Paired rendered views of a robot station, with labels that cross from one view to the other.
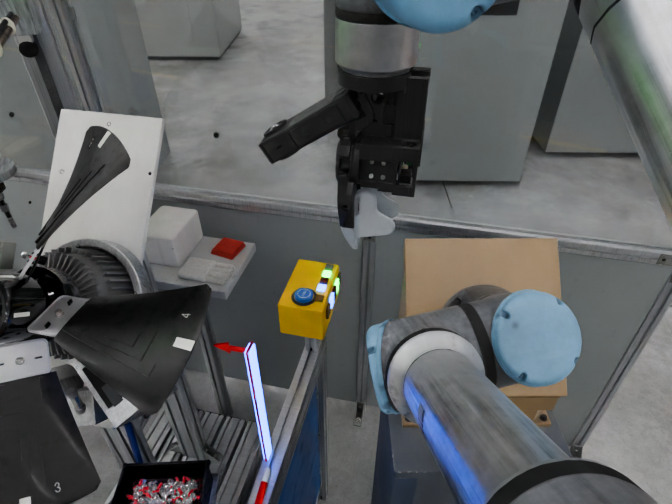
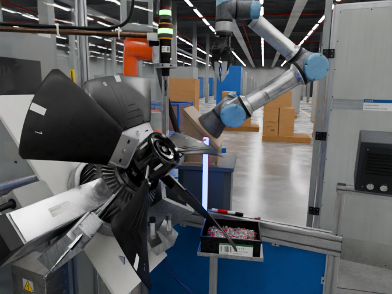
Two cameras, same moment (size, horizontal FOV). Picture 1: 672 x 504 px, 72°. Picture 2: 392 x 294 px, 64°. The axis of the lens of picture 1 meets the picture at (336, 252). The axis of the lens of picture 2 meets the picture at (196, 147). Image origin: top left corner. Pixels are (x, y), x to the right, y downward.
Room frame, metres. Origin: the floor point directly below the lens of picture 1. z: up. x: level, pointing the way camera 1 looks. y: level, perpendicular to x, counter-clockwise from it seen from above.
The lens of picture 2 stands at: (0.29, 1.43, 1.40)
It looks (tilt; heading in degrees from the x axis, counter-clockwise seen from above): 11 degrees down; 281
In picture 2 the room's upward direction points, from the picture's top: 1 degrees clockwise
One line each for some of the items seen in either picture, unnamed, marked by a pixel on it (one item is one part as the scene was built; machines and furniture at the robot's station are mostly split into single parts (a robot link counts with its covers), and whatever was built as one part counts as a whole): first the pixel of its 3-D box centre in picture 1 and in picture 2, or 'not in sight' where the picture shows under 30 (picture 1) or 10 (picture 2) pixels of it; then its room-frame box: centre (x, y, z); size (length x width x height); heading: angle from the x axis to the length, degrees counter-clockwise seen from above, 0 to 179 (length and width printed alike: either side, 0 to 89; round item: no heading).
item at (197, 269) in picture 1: (206, 270); not in sight; (1.05, 0.38, 0.87); 0.15 x 0.09 x 0.02; 76
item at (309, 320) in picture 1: (310, 299); not in sight; (0.77, 0.06, 1.02); 0.16 x 0.10 x 0.11; 167
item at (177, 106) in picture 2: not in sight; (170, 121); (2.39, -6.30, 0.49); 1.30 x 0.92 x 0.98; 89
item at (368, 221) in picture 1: (368, 224); (226, 71); (0.43, -0.04, 1.46); 0.06 x 0.03 x 0.09; 77
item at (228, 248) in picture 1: (228, 247); not in sight; (1.17, 0.34, 0.87); 0.08 x 0.08 x 0.02; 67
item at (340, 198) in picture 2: not in sight; (339, 209); (-0.03, 0.25, 0.96); 0.03 x 0.03 x 0.20; 77
